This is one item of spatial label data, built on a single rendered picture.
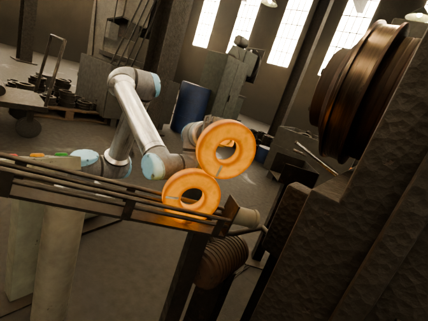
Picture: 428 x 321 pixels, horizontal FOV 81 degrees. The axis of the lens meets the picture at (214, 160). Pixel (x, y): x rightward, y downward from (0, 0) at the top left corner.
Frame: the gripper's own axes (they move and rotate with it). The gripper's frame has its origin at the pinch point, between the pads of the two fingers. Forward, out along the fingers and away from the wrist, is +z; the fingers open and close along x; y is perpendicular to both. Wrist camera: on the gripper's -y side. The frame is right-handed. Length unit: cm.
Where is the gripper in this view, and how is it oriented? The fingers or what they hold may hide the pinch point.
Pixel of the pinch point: (228, 142)
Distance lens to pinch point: 64.8
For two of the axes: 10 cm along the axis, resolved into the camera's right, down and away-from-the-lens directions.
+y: 2.3, -9.7, -0.2
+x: 9.1, 2.0, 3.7
